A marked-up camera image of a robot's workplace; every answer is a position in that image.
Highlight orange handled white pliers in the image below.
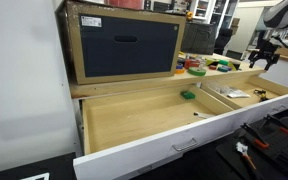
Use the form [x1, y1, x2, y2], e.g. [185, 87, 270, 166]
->
[235, 141, 262, 180]

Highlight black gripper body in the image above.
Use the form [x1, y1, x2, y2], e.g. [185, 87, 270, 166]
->
[254, 39, 279, 59]

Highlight white strip with black ends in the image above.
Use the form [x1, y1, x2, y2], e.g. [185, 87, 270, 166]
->
[193, 111, 215, 120]

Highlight red poster board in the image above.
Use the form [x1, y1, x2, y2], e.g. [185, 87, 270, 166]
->
[105, 0, 145, 10]

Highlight black office chair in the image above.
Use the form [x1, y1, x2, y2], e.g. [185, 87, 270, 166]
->
[213, 28, 234, 56]

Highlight clear plastic screw box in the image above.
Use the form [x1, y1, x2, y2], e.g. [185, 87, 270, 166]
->
[213, 83, 232, 95]

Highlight metal drawer handle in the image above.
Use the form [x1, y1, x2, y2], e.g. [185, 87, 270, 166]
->
[171, 137, 199, 153]
[272, 104, 287, 113]

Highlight silver plastic bag with label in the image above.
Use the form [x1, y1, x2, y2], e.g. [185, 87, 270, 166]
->
[227, 88, 252, 99]

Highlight large red tape roll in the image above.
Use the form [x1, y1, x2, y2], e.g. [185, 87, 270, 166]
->
[183, 59, 201, 69]

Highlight wide black yellow hazard tape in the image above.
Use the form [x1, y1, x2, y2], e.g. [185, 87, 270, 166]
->
[205, 58, 220, 67]

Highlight black perforated board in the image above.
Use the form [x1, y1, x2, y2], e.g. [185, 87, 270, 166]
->
[216, 113, 288, 180]

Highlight white shelving unit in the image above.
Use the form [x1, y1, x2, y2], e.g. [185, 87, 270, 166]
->
[189, 0, 240, 33]

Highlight wooden drawer with white front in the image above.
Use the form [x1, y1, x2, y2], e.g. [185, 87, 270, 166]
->
[200, 74, 288, 123]
[73, 83, 252, 180]

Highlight green packet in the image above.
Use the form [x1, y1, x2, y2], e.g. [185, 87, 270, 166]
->
[179, 90, 196, 100]

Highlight small cardboard box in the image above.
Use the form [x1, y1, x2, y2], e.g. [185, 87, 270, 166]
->
[230, 17, 242, 35]

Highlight grey tote bag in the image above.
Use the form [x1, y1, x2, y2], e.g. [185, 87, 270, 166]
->
[180, 21, 218, 56]

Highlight green tape roll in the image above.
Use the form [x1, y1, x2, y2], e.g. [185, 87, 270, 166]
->
[187, 66, 207, 77]

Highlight orange handled black clamp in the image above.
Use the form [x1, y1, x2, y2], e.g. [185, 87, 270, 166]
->
[264, 113, 288, 135]
[240, 122, 270, 150]

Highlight cardboard box with dark panel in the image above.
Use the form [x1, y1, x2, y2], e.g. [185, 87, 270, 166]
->
[63, 0, 187, 86]

